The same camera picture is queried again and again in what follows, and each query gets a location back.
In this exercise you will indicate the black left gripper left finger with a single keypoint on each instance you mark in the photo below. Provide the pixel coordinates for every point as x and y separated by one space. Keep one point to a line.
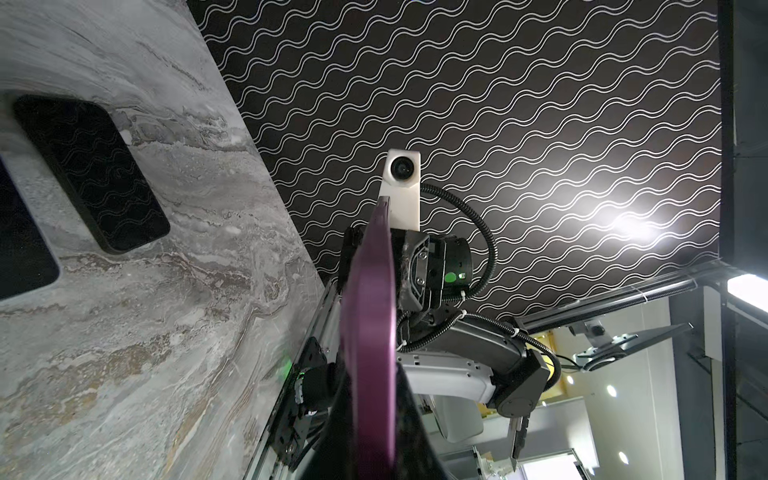
335 456

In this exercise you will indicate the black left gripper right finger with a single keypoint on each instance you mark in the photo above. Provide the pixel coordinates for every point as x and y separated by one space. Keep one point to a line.
415 458

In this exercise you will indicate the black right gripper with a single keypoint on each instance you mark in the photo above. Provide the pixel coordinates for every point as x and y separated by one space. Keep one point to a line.
425 270

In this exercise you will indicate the black smartphone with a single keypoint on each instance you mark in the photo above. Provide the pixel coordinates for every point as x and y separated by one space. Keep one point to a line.
368 321

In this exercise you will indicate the light blue phone case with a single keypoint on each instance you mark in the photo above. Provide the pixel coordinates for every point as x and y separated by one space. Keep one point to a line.
26 261

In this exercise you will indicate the black phone case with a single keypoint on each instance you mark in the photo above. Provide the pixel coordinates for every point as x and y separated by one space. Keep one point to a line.
94 166

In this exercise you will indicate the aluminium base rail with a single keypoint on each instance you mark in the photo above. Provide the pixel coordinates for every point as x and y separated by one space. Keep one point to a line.
296 423

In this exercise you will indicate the overhead camera mount arm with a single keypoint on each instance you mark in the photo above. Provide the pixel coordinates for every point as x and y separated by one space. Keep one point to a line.
606 349

